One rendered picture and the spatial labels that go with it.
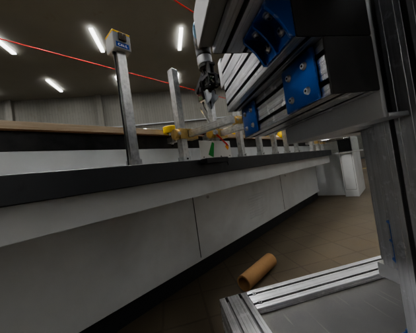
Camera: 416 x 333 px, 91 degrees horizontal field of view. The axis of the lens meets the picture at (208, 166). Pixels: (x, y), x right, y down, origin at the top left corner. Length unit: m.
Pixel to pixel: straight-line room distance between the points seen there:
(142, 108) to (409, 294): 12.64
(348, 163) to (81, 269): 3.25
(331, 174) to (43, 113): 13.43
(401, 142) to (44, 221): 0.86
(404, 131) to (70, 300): 1.10
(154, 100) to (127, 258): 12.11
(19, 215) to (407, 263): 0.89
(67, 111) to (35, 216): 13.02
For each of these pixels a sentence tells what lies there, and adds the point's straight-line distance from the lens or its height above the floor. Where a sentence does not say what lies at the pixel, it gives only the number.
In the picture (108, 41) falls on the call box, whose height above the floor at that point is 1.19.
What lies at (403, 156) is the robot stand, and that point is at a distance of 0.49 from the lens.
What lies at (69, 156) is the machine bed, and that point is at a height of 0.77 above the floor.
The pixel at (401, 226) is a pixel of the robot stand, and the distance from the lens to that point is 0.53.
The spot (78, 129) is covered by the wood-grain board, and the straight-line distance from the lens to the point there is 0.99.
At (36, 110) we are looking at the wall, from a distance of 14.37.
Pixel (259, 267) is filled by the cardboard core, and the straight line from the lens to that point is 1.29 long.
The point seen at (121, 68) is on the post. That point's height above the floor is 1.08.
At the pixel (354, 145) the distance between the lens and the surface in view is 3.44.
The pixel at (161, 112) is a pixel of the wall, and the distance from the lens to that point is 12.67.
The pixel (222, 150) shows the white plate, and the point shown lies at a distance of 1.17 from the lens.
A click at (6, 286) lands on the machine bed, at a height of 0.36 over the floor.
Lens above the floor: 0.63
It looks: 1 degrees up
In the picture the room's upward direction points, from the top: 8 degrees counter-clockwise
